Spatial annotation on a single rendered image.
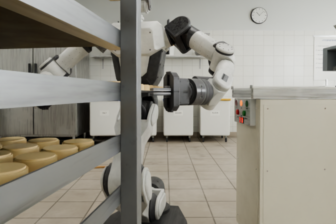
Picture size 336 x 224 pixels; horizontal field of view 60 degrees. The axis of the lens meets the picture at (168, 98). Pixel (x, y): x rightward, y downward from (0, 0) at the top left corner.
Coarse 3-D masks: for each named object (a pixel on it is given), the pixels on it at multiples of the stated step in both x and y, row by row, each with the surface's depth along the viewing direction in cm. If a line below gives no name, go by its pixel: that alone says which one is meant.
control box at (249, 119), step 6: (234, 102) 171; (252, 102) 148; (234, 108) 171; (240, 108) 161; (246, 108) 153; (252, 108) 148; (234, 114) 171; (240, 114) 161; (246, 114) 153; (252, 114) 149; (234, 120) 171; (240, 120) 161; (246, 120) 153; (252, 120) 149
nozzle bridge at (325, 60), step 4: (324, 48) 201; (328, 48) 197; (332, 48) 193; (324, 52) 201; (328, 52) 199; (332, 52) 199; (324, 56) 201; (328, 56) 199; (332, 56) 199; (324, 60) 201; (328, 60) 199; (332, 60) 199; (324, 64) 201; (328, 64) 199; (332, 64) 199; (324, 68) 201; (328, 68) 199; (332, 68) 198
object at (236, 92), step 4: (232, 88) 173; (236, 88) 173; (240, 88) 173; (244, 88) 174; (248, 88) 174; (232, 92) 175; (236, 92) 173; (240, 92) 174; (244, 92) 174; (248, 92) 174; (232, 96) 175; (236, 96) 173; (240, 96) 174; (244, 96) 174; (248, 96) 174
